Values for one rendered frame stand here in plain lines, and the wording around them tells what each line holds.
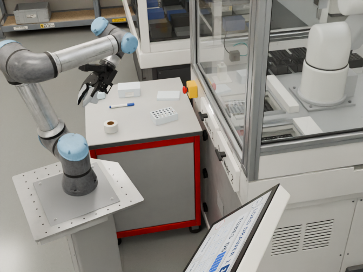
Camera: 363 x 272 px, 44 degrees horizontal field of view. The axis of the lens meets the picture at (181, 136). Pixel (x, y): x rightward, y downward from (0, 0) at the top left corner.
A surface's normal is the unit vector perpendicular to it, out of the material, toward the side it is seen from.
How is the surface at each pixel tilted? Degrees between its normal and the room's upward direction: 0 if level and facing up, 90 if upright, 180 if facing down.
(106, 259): 90
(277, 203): 40
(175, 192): 90
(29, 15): 90
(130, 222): 90
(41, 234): 0
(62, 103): 0
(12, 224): 0
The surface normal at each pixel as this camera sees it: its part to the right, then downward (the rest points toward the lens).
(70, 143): 0.07, -0.74
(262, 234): 0.55, -0.49
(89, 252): 0.47, 0.47
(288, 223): 0.18, 0.54
